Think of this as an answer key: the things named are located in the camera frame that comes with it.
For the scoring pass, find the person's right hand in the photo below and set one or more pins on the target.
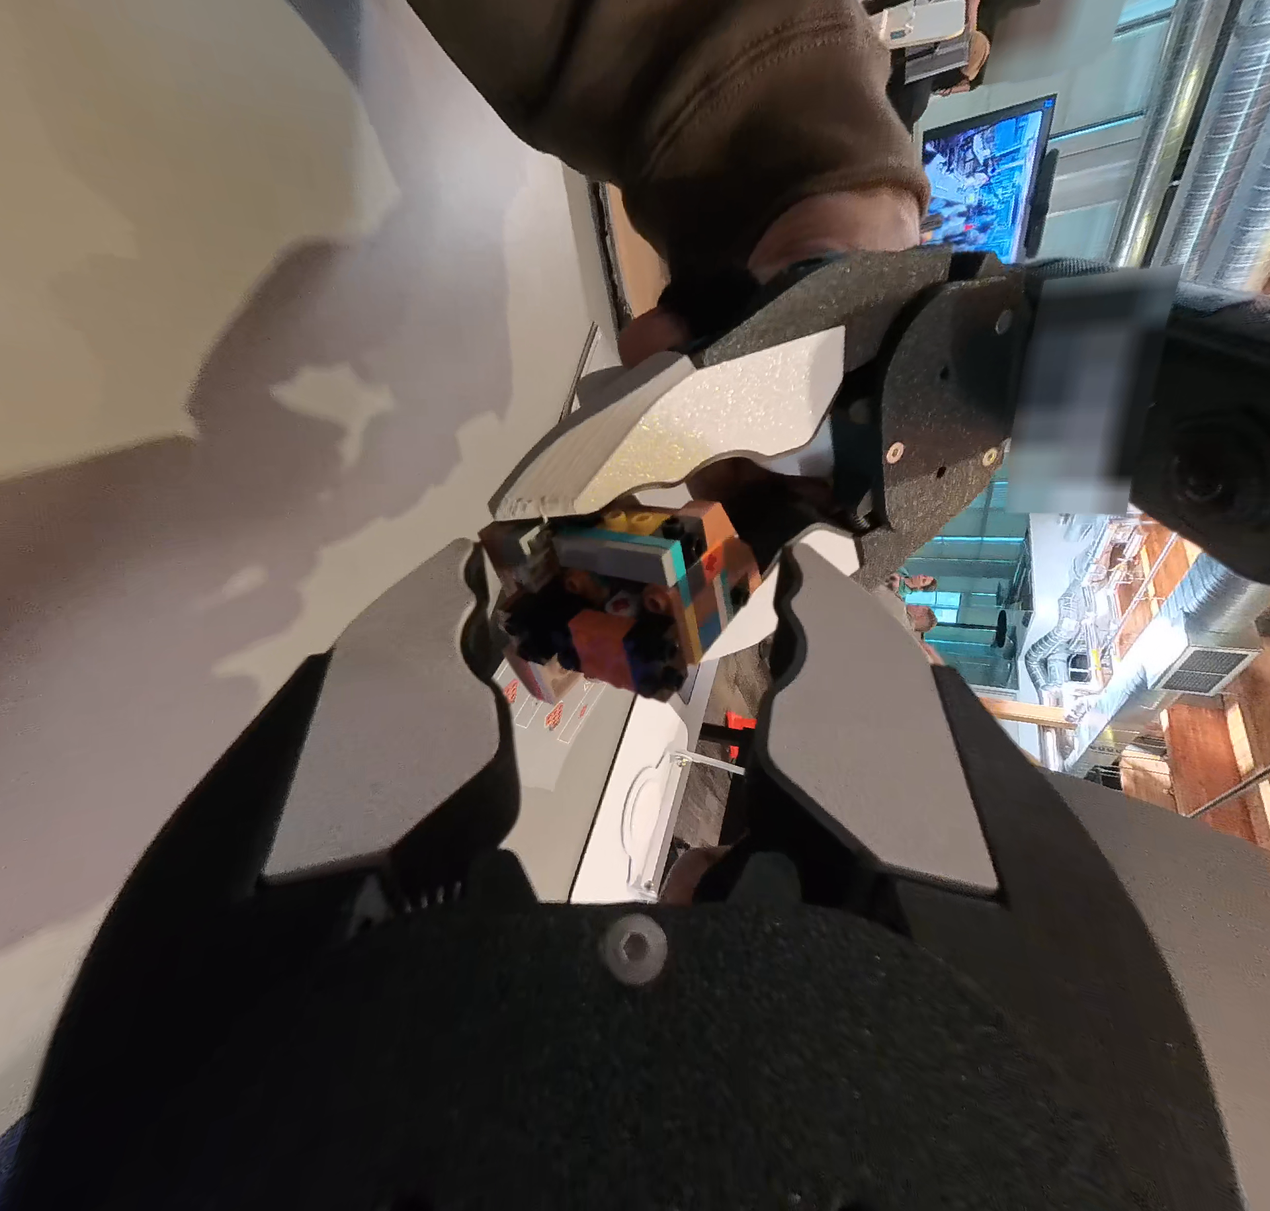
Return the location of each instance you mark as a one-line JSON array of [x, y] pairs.
[[693, 878]]

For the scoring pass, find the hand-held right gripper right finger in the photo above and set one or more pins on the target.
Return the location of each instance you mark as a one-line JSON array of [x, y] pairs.
[[873, 754]]

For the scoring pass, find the colourful toy brick build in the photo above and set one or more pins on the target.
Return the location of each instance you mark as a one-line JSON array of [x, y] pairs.
[[634, 575]]

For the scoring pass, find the person's left hand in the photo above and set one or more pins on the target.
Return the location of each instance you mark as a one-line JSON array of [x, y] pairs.
[[823, 234]]

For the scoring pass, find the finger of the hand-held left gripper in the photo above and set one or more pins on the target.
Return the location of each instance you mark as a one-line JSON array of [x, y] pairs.
[[714, 408], [763, 606]]

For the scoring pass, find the ceiling air vent unit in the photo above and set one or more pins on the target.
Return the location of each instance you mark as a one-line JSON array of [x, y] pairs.
[[1205, 668]]

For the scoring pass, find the wide silver duct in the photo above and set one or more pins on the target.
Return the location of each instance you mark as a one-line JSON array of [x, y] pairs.
[[1220, 596]]

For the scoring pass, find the silver ventilation duct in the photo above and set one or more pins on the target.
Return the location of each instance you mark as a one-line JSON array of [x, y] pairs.
[[1189, 89]]

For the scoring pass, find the grey desk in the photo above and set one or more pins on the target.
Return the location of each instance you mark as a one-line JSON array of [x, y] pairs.
[[149, 239]]

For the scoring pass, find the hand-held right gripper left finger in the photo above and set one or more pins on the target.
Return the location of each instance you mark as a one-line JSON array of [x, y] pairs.
[[388, 736]]

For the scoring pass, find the television screen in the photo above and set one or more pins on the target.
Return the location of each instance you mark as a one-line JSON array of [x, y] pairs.
[[982, 169]]

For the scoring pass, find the person's left forearm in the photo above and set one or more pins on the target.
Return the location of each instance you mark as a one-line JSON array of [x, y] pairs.
[[693, 89]]

